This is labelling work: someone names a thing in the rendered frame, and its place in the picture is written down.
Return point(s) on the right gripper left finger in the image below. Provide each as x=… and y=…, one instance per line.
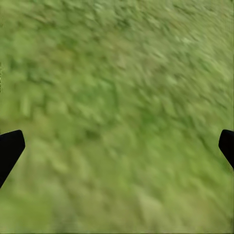
x=12, y=145

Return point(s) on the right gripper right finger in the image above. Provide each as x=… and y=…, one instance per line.
x=226, y=145

